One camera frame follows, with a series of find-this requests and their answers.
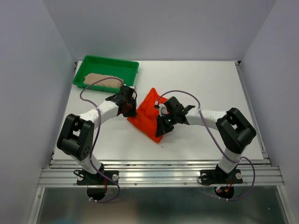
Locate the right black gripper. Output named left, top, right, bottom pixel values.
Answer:
left=155, top=112, right=178, bottom=138

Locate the orange t shirt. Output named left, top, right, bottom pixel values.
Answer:
left=127, top=88, right=163, bottom=143

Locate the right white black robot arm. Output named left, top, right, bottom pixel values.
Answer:
left=154, top=97, right=256, bottom=186

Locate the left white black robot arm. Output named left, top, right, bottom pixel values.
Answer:
left=57, top=85, right=137, bottom=184

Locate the beige folded t shirt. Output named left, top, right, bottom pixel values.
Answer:
left=83, top=73, right=124, bottom=89

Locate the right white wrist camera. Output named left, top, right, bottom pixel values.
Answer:
left=154, top=104, right=168, bottom=117

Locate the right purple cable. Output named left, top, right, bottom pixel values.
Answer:
left=155, top=90, right=256, bottom=202

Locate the purple cable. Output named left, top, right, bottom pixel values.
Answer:
left=79, top=78, right=124, bottom=203
left=155, top=90, right=256, bottom=202

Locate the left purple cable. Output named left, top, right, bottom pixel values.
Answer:
left=79, top=78, right=124, bottom=203

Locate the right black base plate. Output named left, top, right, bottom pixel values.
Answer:
left=197, top=169, right=243, bottom=186

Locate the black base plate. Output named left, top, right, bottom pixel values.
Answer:
left=197, top=169, right=243, bottom=186
left=73, top=169, right=114, bottom=186

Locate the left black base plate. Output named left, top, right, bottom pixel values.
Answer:
left=73, top=169, right=114, bottom=186

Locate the aluminium rail frame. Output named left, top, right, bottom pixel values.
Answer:
left=28, top=61, right=297, bottom=224

